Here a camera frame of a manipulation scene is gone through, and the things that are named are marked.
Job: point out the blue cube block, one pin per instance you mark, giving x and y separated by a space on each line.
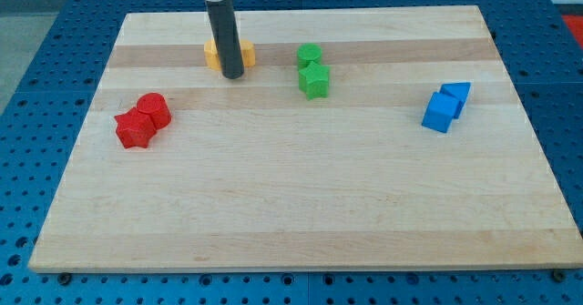
440 112

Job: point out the blue triangle block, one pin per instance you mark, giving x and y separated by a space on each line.
460 91

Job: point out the red cylinder block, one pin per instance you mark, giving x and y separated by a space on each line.
155 106

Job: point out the yellow block left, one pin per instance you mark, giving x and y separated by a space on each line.
211 55

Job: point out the green star block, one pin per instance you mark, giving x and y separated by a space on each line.
314 80

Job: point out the yellow block right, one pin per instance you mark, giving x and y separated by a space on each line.
248 53

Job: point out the yellow block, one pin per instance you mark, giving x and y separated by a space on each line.
211 55
248 53

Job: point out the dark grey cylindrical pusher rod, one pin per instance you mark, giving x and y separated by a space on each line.
225 33

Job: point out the light wooden board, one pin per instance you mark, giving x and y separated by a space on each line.
250 175

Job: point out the green cylinder block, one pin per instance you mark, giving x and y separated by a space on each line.
308 53

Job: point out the red star block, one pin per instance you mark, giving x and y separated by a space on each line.
134 128

